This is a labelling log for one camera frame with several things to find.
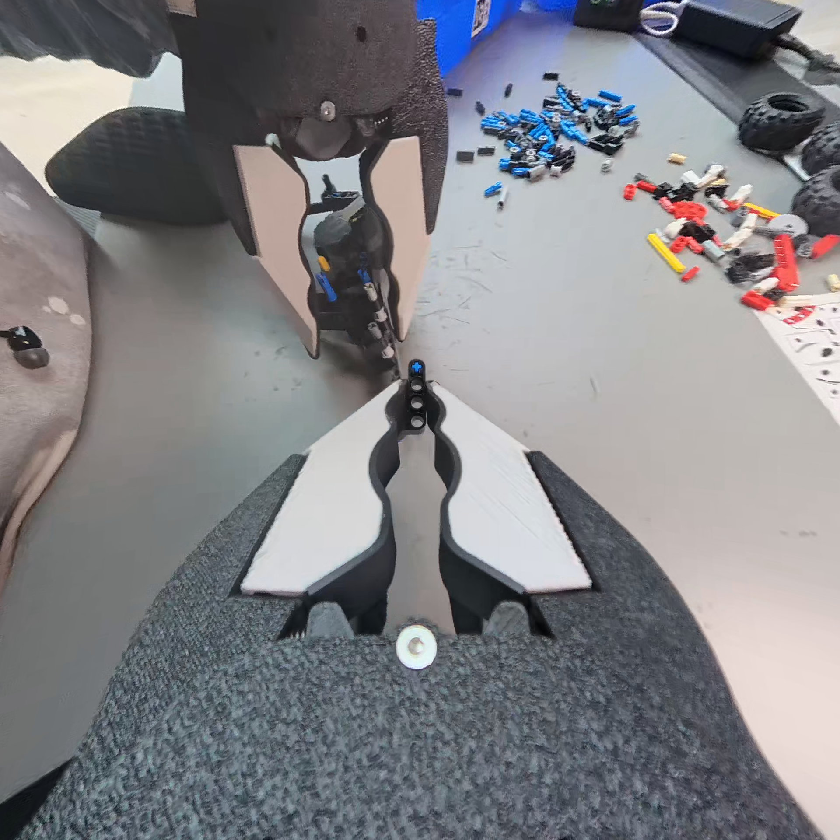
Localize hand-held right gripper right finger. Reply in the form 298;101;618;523
430;382;593;635

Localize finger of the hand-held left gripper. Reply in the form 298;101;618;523
357;136;433;345
233;134;324;361

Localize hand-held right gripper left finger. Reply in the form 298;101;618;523
239;381;404;634

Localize black toy brick assembly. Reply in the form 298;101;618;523
307;172;403;383

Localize black toy beam blue pins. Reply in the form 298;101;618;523
403;358;435;435

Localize person's left forearm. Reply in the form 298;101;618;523
0;0;181;81

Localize grey desk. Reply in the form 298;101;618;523
0;0;840;840

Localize black mesh chair part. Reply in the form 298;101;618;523
45;107;228;228

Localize pile of blue black pins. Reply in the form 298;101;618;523
449;71;642;212

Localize blue plastic box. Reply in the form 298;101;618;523
432;0;527;78

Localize grey camouflage jacket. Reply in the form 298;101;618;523
0;141;94;592

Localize small black box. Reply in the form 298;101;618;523
573;0;645;34

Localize pile of red white bricks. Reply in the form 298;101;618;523
622;152;840;311

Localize printed instruction sheet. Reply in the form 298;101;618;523
753;294;840;403

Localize black power adapter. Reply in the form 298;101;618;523
675;0;803;61

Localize black toy tyre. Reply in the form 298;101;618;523
737;91;826;153
799;120;840;177
789;164;840;225

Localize black cord toggle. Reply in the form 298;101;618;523
0;323;51;370

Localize white cable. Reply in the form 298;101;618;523
638;0;691;38

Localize thick black cable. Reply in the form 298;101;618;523
776;31;840;70

